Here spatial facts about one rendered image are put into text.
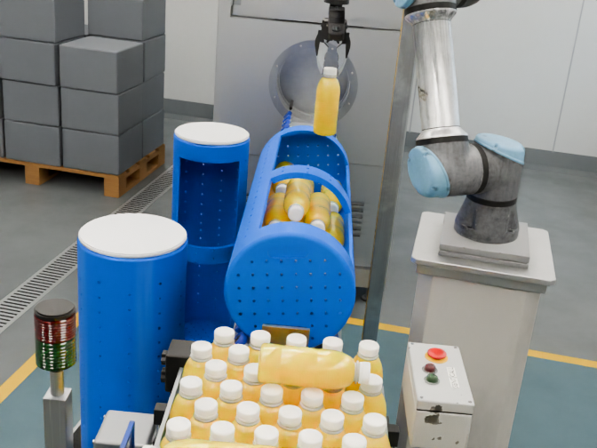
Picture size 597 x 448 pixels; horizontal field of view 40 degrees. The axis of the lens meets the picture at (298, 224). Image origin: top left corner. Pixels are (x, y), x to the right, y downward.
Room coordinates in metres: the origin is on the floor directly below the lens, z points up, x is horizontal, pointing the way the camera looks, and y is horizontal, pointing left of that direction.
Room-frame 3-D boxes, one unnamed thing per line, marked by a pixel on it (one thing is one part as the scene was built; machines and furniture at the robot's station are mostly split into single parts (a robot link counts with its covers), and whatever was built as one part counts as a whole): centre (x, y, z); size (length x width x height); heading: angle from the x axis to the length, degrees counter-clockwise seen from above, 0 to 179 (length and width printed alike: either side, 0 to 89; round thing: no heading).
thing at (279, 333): (1.51, 0.01, 0.99); 0.10 x 0.02 x 0.12; 90
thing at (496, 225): (1.82, -0.45, 1.23); 0.15 x 0.15 x 0.10
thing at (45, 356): (1.13, 0.37, 1.18); 0.06 x 0.06 x 0.05
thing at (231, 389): (1.21, 0.09, 1.08); 0.04 x 0.04 x 0.02
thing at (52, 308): (1.13, 0.37, 1.18); 0.06 x 0.06 x 0.16
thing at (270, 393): (1.21, 0.02, 1.08); 0.04 x 0.04 x 0.02
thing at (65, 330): (1.13, 0.37, 1.23); 0.06 x 0.06 x 0.04
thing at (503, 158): (1.82, -0.44, 1.35); 0.13 x 0.12 x 0.14; 113
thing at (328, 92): (2.35, -0.05, 1.33); 0.07 x 0.07 x 0.18
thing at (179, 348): (1.47, 0.21, 0.95); 0.10 x 0.07 x 0.10; 90
